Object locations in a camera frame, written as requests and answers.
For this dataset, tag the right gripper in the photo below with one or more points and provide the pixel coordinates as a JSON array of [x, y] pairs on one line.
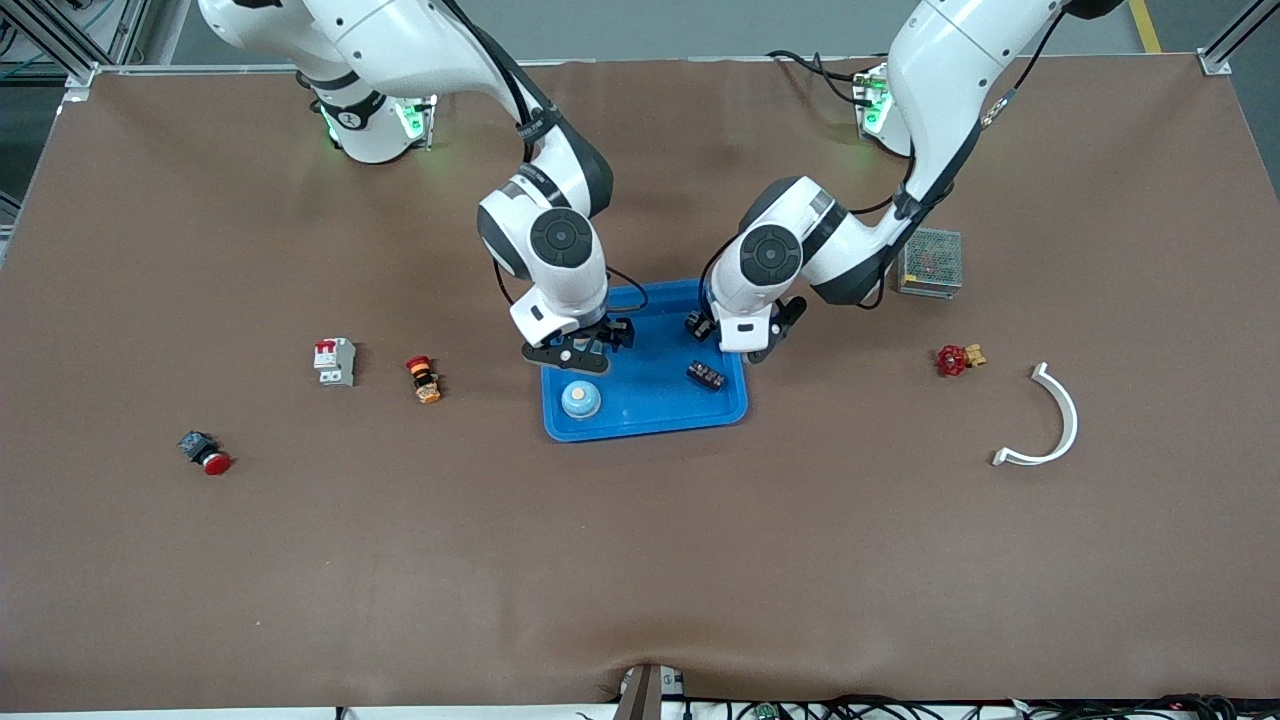
[[616, 331]]

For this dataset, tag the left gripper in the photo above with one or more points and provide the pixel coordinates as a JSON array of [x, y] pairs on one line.
[[700, 323]]

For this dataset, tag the light blue call bell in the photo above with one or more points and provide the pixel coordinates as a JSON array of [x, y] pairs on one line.
[[580, 400]]

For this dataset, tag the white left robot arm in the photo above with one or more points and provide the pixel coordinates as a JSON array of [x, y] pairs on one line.
[[940, 80]]

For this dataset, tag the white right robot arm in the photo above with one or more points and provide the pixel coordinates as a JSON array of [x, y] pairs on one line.
[[420, 40]]

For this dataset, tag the blue plastic tray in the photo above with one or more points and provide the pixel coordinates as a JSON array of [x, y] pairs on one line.
[[650, 400]]

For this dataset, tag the orange red push button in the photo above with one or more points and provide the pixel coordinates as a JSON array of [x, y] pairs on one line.
[[424, 380]]

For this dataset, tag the metal mesh power supply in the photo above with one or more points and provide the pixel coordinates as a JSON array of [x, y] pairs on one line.
[[935, 265]]

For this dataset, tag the brass valve red handwheel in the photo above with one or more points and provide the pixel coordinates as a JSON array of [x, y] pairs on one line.
[[958, 358]]

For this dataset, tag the brown table cover mat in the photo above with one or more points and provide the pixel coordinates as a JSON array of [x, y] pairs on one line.
[[640, 560]]

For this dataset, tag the red mushroom emergency button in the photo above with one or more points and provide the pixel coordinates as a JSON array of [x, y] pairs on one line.
[[205, 452]]

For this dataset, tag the white circuit breaker red switch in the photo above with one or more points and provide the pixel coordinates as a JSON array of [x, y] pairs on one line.
[[335, 362]]

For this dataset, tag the white curved plastic bracket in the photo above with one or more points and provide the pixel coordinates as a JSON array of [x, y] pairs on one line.
[[1072, 415]]

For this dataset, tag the metal camera stand post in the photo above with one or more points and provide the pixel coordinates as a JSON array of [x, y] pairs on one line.
[[648, 695]]

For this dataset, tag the aluminium frame corner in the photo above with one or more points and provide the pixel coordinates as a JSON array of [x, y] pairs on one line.
[[1215, 63], [82, 82]]

